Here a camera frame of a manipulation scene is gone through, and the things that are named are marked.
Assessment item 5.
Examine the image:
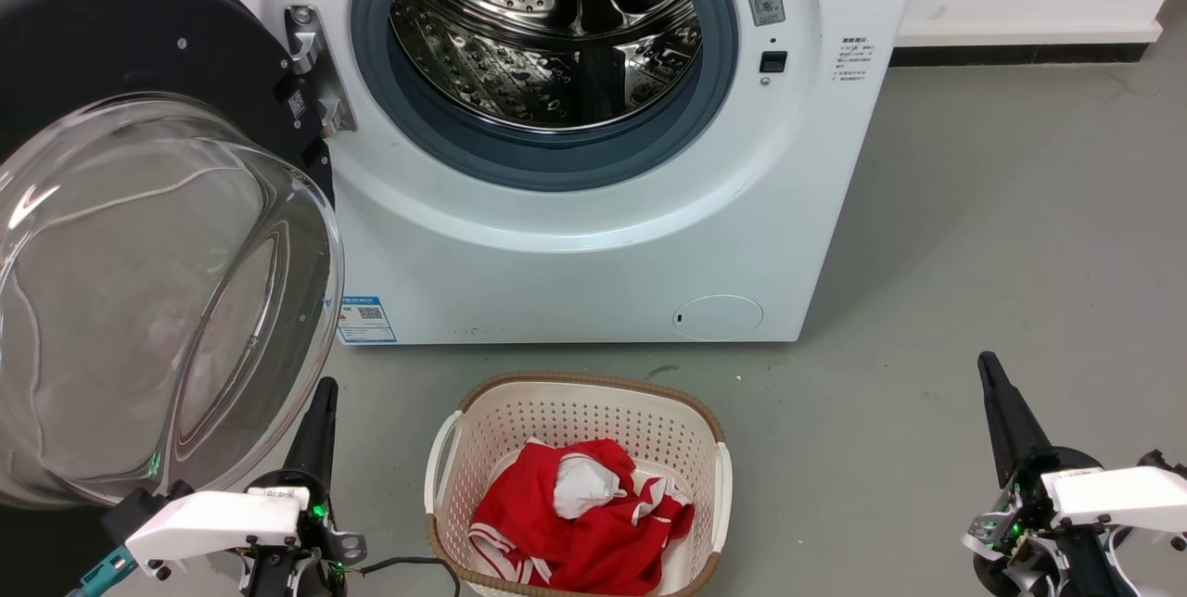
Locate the round white filter cover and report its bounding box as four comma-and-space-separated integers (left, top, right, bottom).
673, 294, 765, 341

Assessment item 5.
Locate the small printed text label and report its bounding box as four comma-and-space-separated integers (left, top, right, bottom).
832, 36, 875, 83

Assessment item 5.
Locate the metal door hinge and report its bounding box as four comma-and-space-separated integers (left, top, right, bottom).
285, 4, 358, 136

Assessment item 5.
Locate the cream plastic laundry basket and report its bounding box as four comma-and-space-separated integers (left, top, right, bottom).
425, 372, 734, 597

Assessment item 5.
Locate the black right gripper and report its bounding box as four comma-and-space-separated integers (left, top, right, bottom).
962, 351, 1142, 597

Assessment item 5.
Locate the red garment with white stripes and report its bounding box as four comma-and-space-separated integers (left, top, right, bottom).
468, 438, 696, 596

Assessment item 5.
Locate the teal connector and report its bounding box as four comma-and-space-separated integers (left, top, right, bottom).
65, 546, 138, 597

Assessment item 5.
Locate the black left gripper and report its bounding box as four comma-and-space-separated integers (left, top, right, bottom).
239, 377, 367, 597

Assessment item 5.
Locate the white crumpled cloth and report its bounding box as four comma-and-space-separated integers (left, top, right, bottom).
553, 453, 624, 519

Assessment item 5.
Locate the white front-load washing machine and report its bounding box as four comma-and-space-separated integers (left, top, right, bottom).
262, 0, 930, 345

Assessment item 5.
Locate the blue energy label sticker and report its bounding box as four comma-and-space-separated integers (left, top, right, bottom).
337, 296, 398, 344

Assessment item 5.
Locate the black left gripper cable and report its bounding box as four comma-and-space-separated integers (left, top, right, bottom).
357, 557, 462, 597

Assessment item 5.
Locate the black round glass washer door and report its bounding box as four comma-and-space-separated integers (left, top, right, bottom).
0, 0, 346, 579

